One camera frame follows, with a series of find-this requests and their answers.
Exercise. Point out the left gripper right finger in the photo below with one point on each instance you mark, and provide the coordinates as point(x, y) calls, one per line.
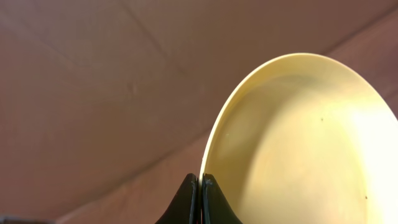
point(215, 208)

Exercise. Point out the yellow plate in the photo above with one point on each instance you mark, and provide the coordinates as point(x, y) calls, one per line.
point(305, 139)

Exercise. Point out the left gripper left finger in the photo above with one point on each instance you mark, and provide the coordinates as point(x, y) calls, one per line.
point(183, 207)

